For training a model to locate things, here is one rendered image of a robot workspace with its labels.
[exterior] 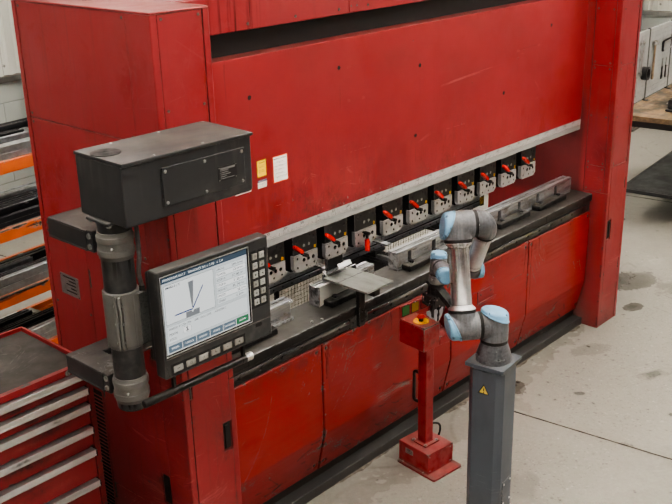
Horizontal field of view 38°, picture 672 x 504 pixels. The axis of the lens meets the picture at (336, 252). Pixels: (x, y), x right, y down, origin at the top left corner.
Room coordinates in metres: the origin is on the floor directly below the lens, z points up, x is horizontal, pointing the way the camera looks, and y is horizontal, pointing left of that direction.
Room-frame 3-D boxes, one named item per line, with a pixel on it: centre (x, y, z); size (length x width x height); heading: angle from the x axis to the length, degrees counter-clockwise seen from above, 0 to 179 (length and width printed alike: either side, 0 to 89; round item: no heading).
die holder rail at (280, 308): (3.74, 0.39, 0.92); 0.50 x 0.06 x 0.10; 137
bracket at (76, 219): (3.00, 0.70, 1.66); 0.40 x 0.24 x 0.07; 137
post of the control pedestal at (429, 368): (4.09, -0.41, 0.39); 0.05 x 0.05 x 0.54; 41
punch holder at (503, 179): (5.14, -0.93, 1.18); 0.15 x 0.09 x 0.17; 137
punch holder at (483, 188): (5.00, -0.79, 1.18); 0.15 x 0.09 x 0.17; 137
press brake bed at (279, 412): (4.58, -0.47, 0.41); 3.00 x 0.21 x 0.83; 137
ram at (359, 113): (4.62, -0.43, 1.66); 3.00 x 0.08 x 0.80; 137
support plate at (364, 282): (4.04, -0.10, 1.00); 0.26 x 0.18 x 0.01; 47
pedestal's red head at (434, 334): (4.09, -0.41, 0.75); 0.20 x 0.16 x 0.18; 131
